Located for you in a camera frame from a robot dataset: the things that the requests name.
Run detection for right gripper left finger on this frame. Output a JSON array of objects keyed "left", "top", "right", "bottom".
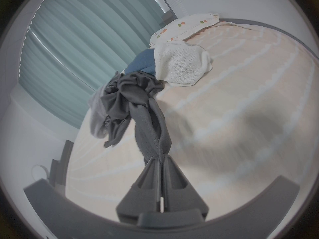
[{"left": 116, "top": 157, "right": 162, "bottom": 221}]

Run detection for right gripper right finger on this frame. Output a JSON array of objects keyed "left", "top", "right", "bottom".
[{"left": 161, "top": 155, "right": 209, "bottom": 221}]

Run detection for black T-shirt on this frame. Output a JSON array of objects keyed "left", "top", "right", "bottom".
[{"left": 100, "top": 72, "right": 173, "bottom": 166}]

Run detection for bed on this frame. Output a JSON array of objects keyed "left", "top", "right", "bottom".
[{"left": 65, "top": 0, "right": 319, "bottom": 221}]

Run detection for black chest of drawers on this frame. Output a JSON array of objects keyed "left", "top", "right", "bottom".
[{"left": 60, "top": 140, "right": 74, "bottom": 186}]

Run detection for grey garment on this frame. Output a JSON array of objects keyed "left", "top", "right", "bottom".
[{"left": 88, "top": 71, "right": 117, "bottom": 139}]

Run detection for black dressing table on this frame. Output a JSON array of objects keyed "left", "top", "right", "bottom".
[{"left": 50, "top": 159, "right": 60, "bottom": 184}]

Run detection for round white mirror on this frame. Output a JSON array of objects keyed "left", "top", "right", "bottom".
[{"left": 32, "top": 164, "right": 49, "bottom": 178}]

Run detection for white knit garment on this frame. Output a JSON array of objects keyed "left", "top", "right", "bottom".
[{"left": 153, "top": 41, "right": 213, "bottom": 87}]

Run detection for dark blue garment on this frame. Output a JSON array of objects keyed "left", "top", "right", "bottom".
[{"left": 125, "top": 48, "right": 157, "bottom": 75}]

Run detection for blue-green curtain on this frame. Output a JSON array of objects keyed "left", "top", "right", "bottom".
[
  {"left": 28, "top": 0, "right": 167, "bottom": 92},
  {"left": 19, "top": 29, "right": 100, "bottom": 129}
]

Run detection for white printed pillow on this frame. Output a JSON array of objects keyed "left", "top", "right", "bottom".
[{"left": 150, "top": 13, "right": 221, "bottom": 47}]

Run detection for grey bedside table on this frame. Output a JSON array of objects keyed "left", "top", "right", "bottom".
[{"left": 162, "top": 10, "right": 176, "bottom": 24}]

